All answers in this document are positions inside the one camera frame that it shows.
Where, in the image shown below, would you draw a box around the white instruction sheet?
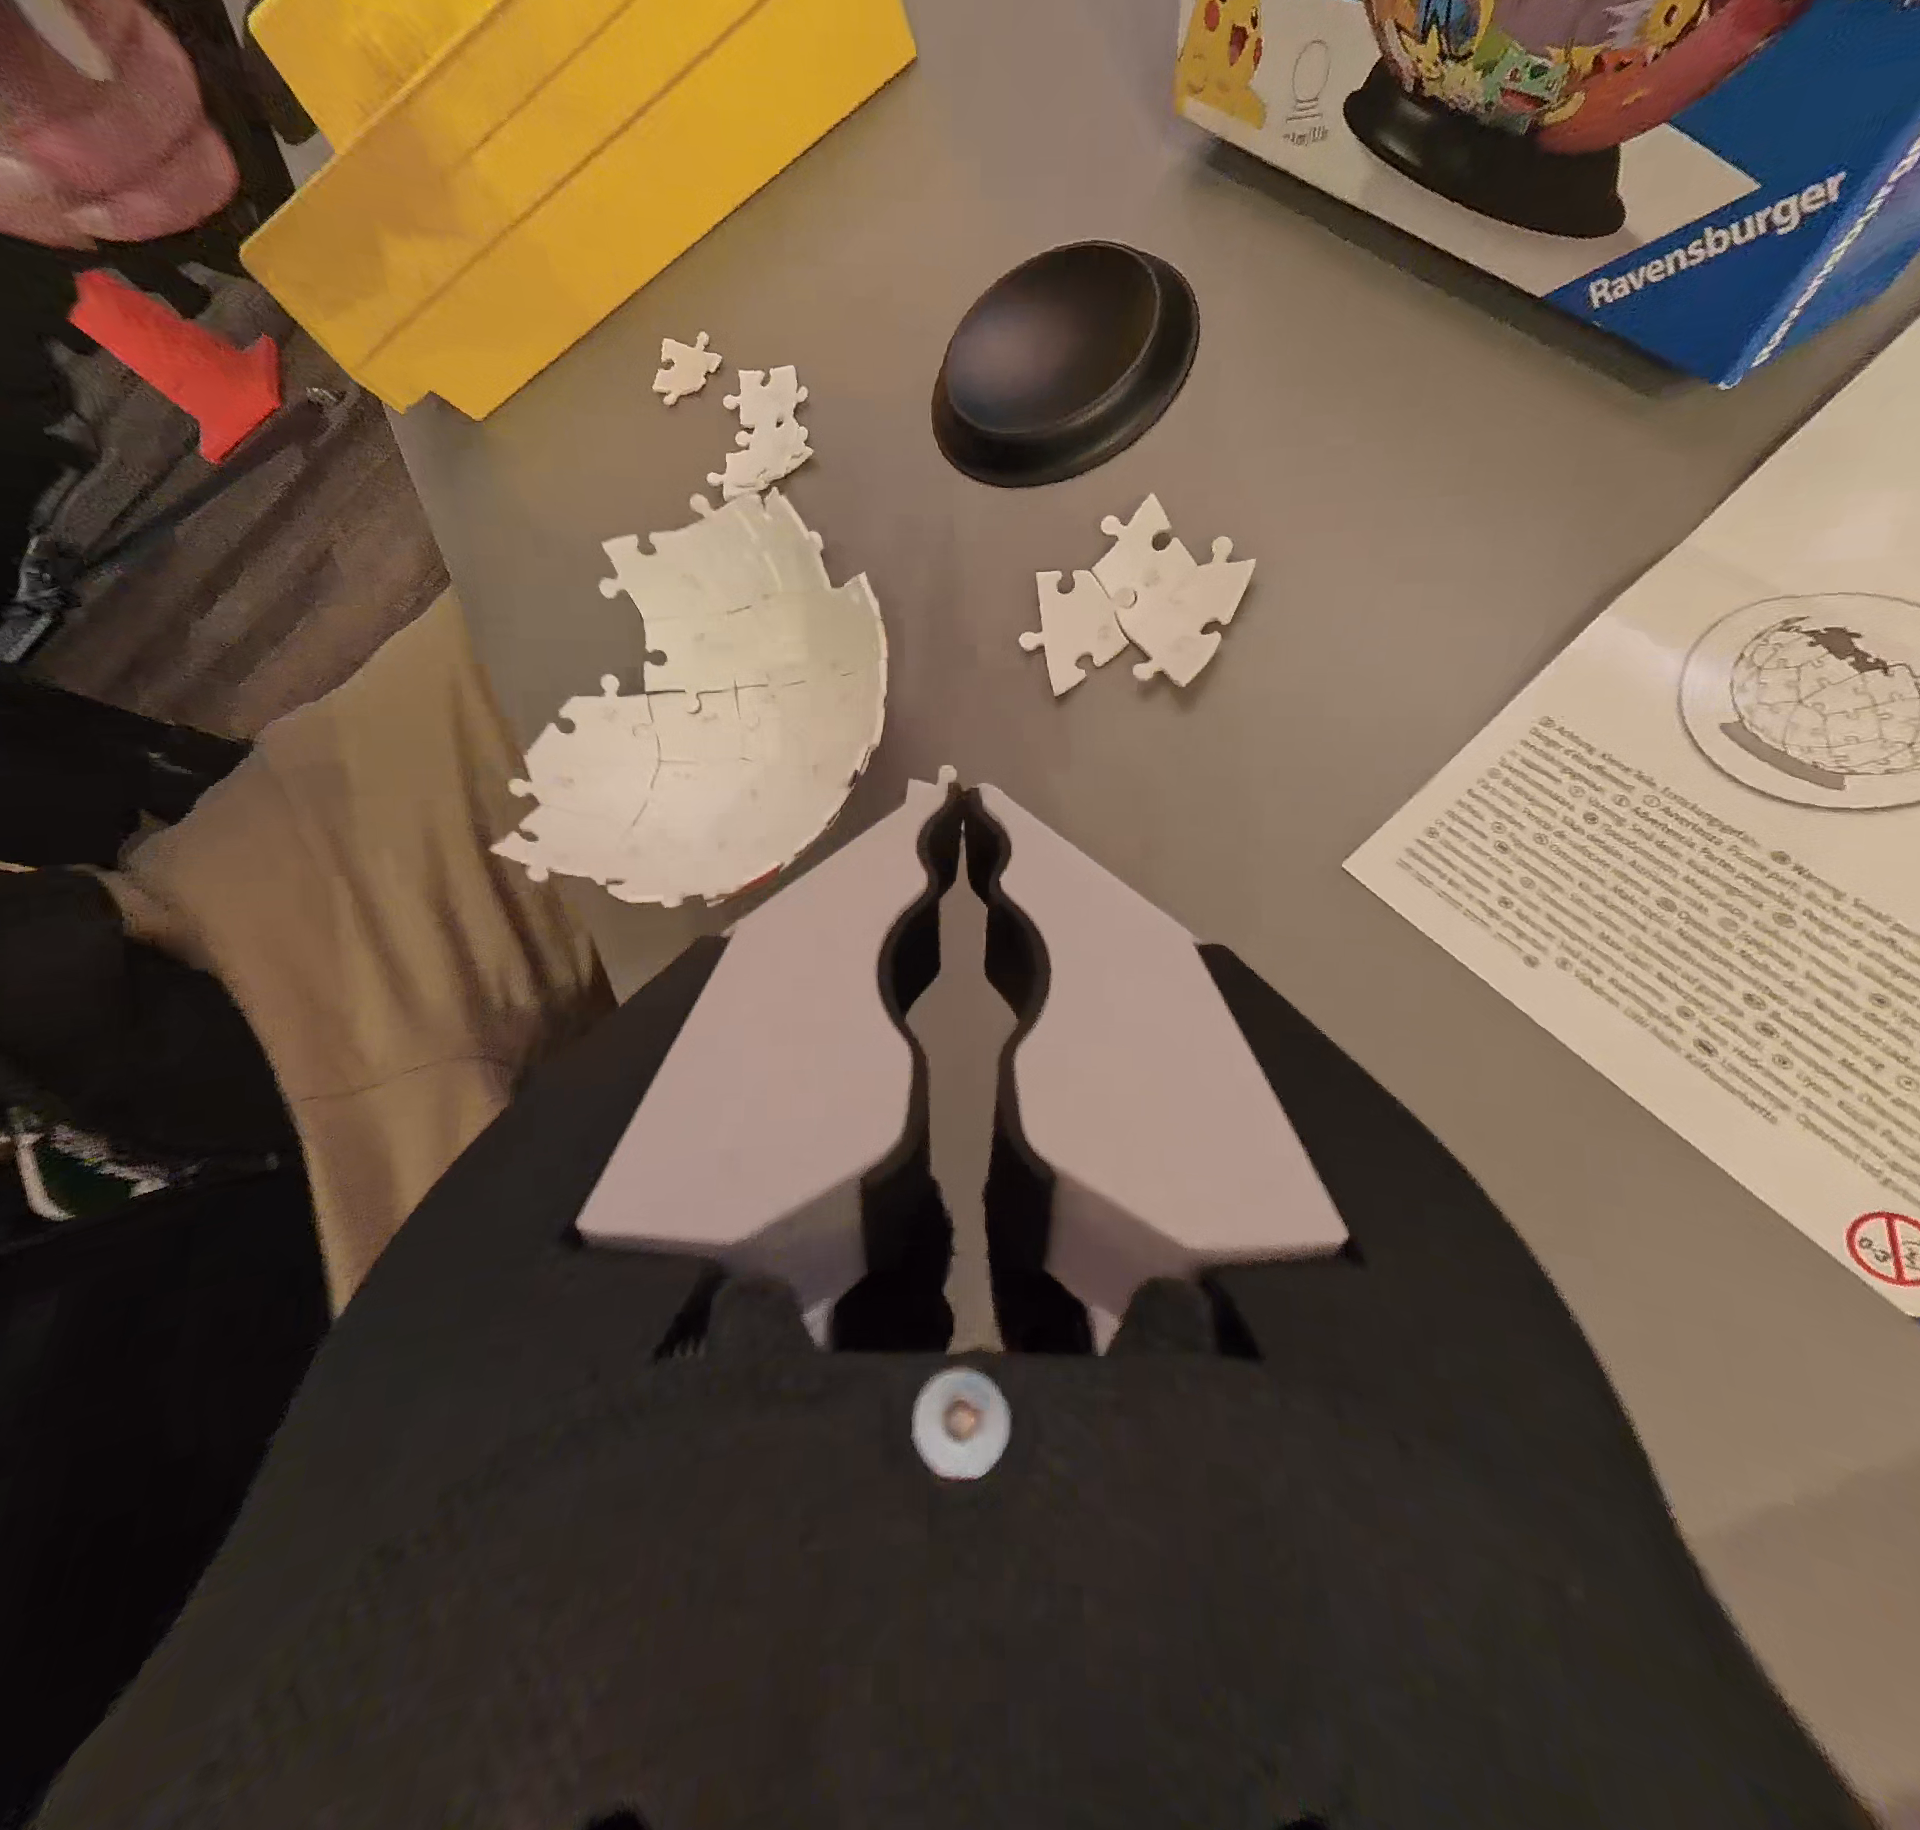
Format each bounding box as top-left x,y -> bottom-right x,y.
1342,347 -> 1920,1323

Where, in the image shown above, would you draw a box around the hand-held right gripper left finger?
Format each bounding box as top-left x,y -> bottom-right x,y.
574,783 -> 964,1351

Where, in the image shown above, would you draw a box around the red plastic object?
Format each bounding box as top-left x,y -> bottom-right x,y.
66,267 -> 290,468

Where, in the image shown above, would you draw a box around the blue puzzle box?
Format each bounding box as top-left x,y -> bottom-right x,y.
1174,0 -> 1920,392

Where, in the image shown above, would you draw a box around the yellow box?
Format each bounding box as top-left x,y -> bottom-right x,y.
241,0 -> 918,423

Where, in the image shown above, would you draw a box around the wide cluster white puzzle pieces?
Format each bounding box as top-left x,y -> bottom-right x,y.
1018,491 -> 1260,702

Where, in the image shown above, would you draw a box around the small joined white puzzle pieces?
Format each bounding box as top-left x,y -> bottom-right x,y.
707,366 -> 821,506

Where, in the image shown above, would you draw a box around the person's left hand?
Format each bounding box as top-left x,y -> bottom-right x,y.
0,0 -> 246,252

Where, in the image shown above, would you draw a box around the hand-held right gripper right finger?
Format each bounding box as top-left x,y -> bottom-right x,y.
964,784 -> 1352,1355

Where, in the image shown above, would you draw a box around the partly built white puzzle ball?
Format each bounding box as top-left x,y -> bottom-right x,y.
492,487 -> 889,912

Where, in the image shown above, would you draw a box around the black round ball stand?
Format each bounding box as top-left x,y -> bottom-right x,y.
930,240 -> 1203,491

